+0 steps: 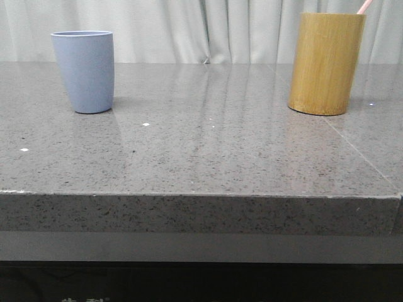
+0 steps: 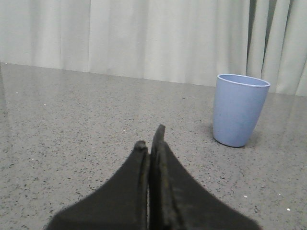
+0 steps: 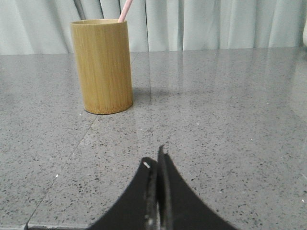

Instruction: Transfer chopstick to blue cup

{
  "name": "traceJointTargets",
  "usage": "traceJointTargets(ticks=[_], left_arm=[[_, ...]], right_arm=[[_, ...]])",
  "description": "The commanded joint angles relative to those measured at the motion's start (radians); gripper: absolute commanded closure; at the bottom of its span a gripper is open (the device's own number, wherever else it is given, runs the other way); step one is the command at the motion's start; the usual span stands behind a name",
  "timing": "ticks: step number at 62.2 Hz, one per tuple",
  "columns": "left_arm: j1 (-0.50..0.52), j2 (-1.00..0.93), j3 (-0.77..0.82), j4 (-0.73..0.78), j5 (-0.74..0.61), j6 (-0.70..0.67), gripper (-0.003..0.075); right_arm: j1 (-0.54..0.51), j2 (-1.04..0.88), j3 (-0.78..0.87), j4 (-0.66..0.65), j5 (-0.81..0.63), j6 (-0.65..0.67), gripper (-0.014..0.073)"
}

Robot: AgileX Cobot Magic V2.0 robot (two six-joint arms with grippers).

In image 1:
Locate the bamboo cylinder holder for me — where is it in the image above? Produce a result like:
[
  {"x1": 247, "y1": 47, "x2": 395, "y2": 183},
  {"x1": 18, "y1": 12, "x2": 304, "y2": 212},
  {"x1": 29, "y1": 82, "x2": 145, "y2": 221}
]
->
[{"x1": 288, "y1": 13, "x2": 366, "y2": 116}]

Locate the white curtain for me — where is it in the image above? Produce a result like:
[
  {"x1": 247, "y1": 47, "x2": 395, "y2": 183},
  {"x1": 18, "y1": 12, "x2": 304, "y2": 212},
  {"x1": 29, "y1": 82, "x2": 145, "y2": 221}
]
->
[{"x1": 0, "y1": 0, "x2": 403, "y2": 65}]

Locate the blue plastic cup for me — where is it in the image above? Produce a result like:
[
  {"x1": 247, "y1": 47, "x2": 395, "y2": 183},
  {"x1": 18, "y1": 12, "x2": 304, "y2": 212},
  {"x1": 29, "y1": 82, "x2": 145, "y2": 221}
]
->
[{"x1": 51, "y1": 31, "x2": 115, "y2": 114}]

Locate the pink chopstick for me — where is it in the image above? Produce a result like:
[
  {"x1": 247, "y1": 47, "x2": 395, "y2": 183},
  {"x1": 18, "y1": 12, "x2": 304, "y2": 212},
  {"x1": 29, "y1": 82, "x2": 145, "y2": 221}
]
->
[{"x1": 356, "y1": 0, "x2": 373, "y2": 14}]

